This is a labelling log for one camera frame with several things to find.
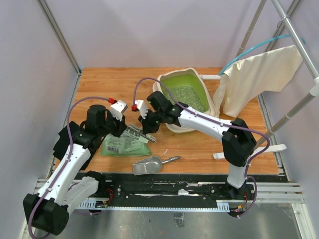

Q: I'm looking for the green cat litter bag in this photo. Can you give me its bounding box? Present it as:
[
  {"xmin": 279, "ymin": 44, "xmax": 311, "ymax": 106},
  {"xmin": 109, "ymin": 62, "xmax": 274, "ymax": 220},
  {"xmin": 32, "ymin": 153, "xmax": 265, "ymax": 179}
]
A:
[{"xmin": 100, "ymin": 130, "xmax": 152, "ymax": 157}]

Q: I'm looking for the metal litter scoop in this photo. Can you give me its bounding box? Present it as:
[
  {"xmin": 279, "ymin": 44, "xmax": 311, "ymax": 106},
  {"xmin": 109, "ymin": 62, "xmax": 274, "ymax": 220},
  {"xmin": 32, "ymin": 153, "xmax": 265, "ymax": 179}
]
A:
[{"xmin": 133, "ymin": 156, "xmax": 180, "ymax": 175}]

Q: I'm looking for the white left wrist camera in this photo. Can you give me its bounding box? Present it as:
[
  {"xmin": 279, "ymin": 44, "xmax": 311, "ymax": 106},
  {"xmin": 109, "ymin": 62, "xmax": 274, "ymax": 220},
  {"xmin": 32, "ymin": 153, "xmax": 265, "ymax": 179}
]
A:
[{"xmin": 110, "ymin": 100, "xmax": 128, "ymax": 121}]

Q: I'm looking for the white plastic bag clip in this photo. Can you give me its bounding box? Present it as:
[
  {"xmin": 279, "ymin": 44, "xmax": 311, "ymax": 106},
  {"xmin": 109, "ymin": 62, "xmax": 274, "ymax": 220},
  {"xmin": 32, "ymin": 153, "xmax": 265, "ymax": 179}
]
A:
[{"xmin": 125, "ymin": 124, "xmax": 156, "ymax": 143}]

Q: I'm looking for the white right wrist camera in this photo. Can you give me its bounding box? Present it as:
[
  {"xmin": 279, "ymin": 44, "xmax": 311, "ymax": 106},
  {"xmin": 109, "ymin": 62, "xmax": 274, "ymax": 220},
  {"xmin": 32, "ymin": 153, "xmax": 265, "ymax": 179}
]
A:
[{"xmin": 132, "ymin": 100, "xmax": 149, "ymax": 119}]

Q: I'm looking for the cream fabric bag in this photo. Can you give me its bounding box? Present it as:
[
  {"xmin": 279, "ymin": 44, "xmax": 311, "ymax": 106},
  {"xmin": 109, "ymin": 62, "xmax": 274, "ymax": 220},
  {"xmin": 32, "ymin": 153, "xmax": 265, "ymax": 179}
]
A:
[{"xmin": 212, "ymin": 45, "xmax": 303, "ymax": 118}]

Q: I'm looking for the white metal drying rack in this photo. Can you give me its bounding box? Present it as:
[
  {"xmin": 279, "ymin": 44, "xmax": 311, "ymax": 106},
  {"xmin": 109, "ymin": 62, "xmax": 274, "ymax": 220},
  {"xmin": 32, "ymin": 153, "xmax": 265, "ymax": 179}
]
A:
[{"xmin": 212, "ymin": 0, "xmax": 319, "ymax": 147}]

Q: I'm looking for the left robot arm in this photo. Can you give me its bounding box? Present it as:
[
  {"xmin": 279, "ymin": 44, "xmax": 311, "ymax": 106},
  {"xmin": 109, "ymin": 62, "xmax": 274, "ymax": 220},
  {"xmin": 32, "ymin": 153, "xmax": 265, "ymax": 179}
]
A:
[{"xmin": 23, "ymin": 101, "xmax": 127, "ymax": 238}]

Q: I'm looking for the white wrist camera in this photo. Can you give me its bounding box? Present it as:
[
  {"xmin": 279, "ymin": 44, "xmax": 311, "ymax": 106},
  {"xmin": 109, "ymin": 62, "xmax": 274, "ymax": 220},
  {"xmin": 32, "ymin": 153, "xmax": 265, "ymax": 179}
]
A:
[
  {"xmin": 110, "ymin": 100, "xmax": 128, "ymax": 121},
  {"xmin": 132, "ymin": 100, "xmax": 149, "ymax": 119}
]

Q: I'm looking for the beige green litter box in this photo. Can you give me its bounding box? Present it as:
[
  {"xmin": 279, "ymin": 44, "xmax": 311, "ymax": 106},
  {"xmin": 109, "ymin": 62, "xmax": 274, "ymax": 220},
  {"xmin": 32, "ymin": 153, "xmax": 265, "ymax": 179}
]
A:
[{"xmin": 153, "ymin": 68, "xmax": 219, "ymax": 117}]

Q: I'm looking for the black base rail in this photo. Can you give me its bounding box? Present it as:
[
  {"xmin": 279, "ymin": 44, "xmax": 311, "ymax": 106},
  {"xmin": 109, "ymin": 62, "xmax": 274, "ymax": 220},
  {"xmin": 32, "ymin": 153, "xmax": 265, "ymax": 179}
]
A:
[{"xmin": 49, "ymin": 171, "xmax": 287, "ymax": 212}]

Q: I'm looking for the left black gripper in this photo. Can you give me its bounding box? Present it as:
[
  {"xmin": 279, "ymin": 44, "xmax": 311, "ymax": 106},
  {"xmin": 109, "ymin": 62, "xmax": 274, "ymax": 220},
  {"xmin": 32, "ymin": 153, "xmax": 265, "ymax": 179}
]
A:
[{"xmin": 99, "ymin": 110, "xmax": 128, "ymax": 137}]

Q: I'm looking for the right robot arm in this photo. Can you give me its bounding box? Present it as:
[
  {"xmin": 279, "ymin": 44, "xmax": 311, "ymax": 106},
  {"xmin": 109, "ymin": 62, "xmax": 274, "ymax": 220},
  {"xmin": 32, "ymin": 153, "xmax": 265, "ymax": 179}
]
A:
[{"xmin": 132, "ymin": 91, "xmax": 256, "ymax": 199}]

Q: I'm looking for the teal clothes hanger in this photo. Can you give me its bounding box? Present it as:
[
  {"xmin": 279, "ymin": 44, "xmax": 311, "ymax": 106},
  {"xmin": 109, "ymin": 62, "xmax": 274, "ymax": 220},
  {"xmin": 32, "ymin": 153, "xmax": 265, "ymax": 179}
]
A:
[{"xmin": 218, "ymin": 21, "xmax": 307, "ymax": 75}]

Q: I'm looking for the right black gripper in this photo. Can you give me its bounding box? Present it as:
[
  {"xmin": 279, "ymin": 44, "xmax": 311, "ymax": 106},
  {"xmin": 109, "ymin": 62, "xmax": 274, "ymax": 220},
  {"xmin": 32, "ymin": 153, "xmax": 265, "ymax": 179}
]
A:
[{"xmin": 138, "ymin": 109, "xmax": 164, "ymax": 134}]

